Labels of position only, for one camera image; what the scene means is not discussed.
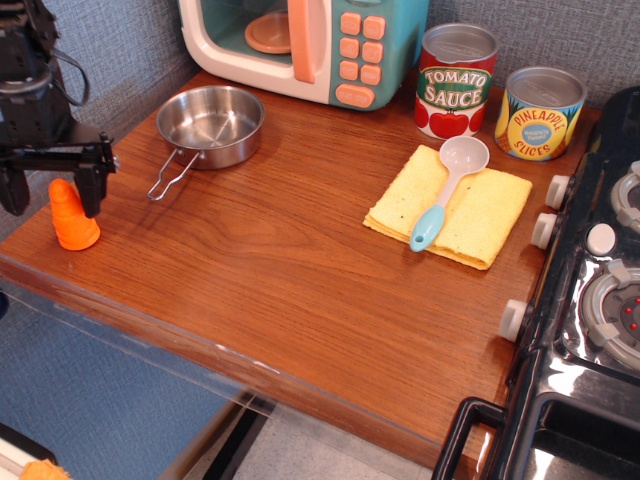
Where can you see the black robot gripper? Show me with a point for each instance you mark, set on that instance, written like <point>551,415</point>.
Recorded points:
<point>40,133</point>

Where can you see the orange toy carrot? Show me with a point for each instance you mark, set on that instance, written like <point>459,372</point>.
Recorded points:
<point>74,230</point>

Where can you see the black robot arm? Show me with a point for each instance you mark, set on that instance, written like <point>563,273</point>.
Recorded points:
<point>28,50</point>

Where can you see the small steel pan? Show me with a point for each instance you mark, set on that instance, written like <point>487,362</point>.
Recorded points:
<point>210,128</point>

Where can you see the orange plate in microwave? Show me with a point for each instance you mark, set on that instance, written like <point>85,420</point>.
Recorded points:
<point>269,34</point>

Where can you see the toy microwave oven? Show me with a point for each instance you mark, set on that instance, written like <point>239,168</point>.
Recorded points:
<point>349,54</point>

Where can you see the yellow folded cloth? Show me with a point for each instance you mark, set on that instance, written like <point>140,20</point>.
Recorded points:
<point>478,218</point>

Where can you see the tomato sauce can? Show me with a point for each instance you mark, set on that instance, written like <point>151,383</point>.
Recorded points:
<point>455,73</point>

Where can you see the pineapple slices can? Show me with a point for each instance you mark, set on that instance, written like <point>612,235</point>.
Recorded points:
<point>539,112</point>

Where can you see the black toy stove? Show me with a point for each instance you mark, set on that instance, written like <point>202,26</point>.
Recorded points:
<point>572,409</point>

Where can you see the grey spoon blue handle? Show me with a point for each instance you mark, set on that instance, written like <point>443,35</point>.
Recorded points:
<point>461,156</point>

